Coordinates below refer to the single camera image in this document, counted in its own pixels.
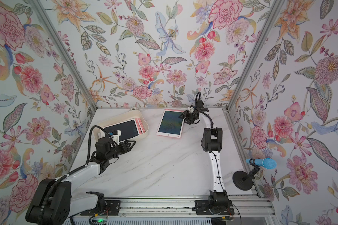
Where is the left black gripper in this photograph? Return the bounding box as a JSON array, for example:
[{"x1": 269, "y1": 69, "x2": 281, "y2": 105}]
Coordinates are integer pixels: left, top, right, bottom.
[{"x1": 105, "y1": 140, "x2": 136, "y2": 161}]

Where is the pink writing tablet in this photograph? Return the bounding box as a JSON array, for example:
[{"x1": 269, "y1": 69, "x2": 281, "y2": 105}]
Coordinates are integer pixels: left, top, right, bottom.
[
  {"x1": 156, "y1": 109, "x2": 184, "y2": 138},
  {"x1": 104, "y1": 118, "x2": 145, "y2": 142}
]

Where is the cream plastic storage box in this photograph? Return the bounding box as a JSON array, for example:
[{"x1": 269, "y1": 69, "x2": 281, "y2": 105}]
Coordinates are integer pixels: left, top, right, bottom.
[{"x1": 97, "y1": 109, "x2": 149, "y2": 141}]

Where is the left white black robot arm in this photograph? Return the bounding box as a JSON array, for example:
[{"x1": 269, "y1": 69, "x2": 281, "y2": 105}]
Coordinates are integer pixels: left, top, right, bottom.
[{"x1": 25, "y1": 137, "x2": 136, "y2": 225}]

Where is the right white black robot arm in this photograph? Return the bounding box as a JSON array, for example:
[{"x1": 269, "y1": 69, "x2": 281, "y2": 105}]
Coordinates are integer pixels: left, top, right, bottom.
[{"x1": 179, "y1": 100, "x2": 235, "y2": 219}]

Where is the blue microphone on stand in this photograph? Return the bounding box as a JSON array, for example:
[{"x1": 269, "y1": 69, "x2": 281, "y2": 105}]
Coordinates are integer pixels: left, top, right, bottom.
[{"x1": 232, "y1": 158, "x2": 277, "y2": 191}]

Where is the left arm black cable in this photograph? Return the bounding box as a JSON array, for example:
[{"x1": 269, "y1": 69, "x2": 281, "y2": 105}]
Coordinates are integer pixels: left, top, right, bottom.
[{"x1": 37, "y1": 125, "x2": 113, "y2": 225}]

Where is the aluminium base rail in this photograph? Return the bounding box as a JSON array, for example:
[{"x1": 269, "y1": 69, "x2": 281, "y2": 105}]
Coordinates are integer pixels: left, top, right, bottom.
[{"x1": 105, "y1": 195, "x2": 276, "y2": 218}]

